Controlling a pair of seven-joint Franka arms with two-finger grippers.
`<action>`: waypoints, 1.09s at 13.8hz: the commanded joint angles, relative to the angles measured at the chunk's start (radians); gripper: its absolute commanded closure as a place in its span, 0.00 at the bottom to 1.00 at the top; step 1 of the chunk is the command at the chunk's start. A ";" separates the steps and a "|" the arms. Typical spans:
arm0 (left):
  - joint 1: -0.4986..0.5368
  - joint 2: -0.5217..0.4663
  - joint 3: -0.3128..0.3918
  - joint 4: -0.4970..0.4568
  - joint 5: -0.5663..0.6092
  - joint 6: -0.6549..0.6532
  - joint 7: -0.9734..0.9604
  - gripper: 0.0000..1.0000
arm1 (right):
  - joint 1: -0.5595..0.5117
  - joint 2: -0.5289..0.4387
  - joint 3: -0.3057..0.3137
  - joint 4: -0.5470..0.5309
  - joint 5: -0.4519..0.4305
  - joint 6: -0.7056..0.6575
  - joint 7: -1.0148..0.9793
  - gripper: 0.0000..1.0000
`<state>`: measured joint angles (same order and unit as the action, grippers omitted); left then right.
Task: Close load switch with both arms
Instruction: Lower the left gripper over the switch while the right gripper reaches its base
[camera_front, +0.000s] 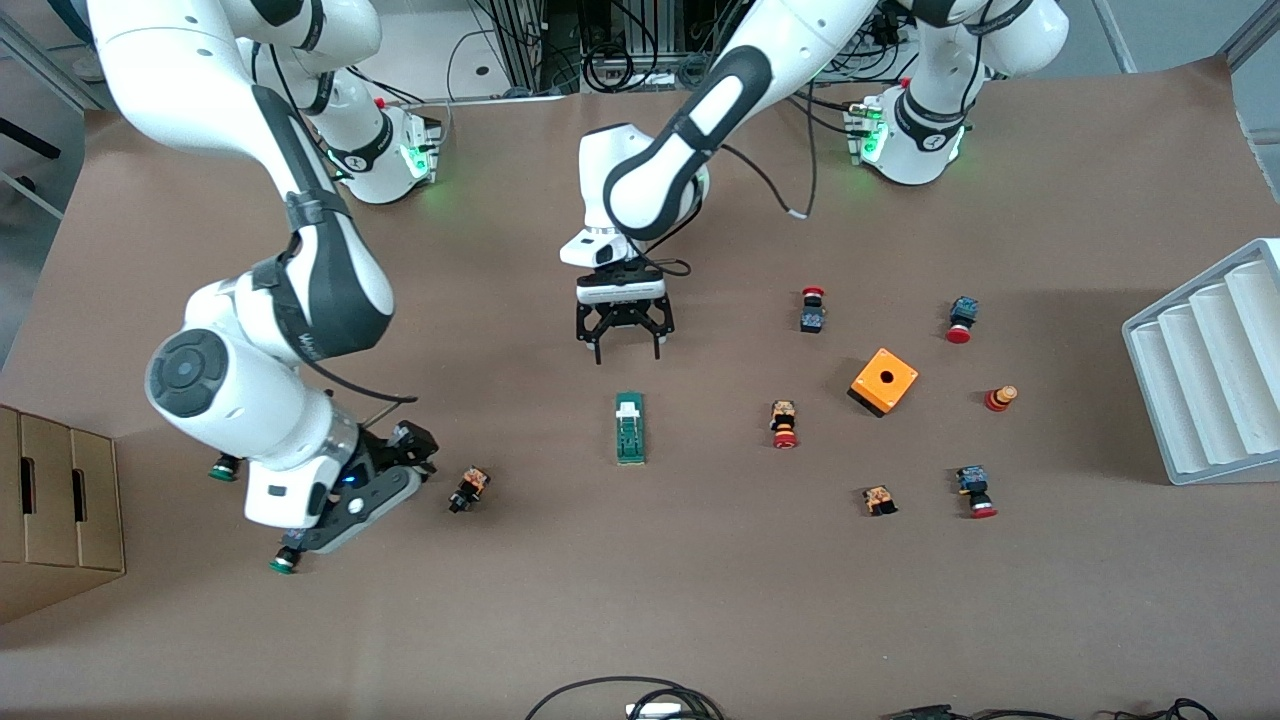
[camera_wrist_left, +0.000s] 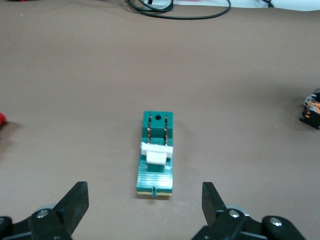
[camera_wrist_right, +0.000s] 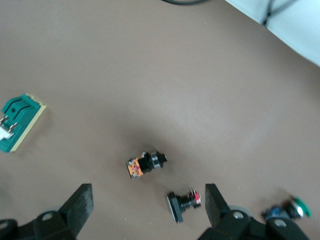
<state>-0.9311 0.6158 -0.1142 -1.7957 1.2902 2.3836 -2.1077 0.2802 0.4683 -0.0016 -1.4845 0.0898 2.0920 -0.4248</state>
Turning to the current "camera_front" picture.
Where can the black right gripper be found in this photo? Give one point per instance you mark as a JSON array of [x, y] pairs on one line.
[[384, 459]]

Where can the aluminium frame bar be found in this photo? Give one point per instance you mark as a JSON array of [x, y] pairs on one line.
[[35, 60], [1250, 30]]

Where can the grey white ribbed tray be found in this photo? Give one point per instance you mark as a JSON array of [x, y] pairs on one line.
[[1200, 380]]

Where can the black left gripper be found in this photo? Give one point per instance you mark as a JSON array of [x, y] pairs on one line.
[[622, 317]]

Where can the white power plug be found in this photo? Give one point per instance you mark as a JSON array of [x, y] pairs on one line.
[[655, 711]]

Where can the green pushbutton blue contact block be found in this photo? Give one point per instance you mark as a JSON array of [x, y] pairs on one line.
[[224, 468], [283, 563]]

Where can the red yellow emergency button head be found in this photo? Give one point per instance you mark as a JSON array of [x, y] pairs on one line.
[[998, 400]]

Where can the red emergency stop orange block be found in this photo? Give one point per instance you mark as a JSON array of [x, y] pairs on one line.
[[783, 415]]

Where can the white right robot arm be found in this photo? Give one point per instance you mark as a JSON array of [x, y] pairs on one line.
[[180, 70]]

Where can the blue jeans leg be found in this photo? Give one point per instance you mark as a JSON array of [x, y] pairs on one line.
[[70, 18]]

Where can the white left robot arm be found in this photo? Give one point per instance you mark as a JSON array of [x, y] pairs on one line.
[[780, 40]]

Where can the grey metal bar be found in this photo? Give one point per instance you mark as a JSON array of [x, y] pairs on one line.
[[30, 195]]

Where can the red mushroom pushbutton blue block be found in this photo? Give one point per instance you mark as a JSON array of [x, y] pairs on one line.
[[974, 485]]

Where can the red pushbutton blue contact block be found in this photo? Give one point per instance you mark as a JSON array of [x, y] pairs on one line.
[[963, 312], [812, 320]]

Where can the black pushbutton orange contact block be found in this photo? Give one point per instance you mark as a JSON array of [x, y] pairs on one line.
[[470, 487]]

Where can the brown cardboard box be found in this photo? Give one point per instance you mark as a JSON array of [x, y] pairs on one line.
[[60, 500]]

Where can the orange button enclosure box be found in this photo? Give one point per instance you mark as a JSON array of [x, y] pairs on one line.
[[895, 392]]

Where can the black metal bar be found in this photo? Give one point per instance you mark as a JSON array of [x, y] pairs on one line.
[[25, 138]]

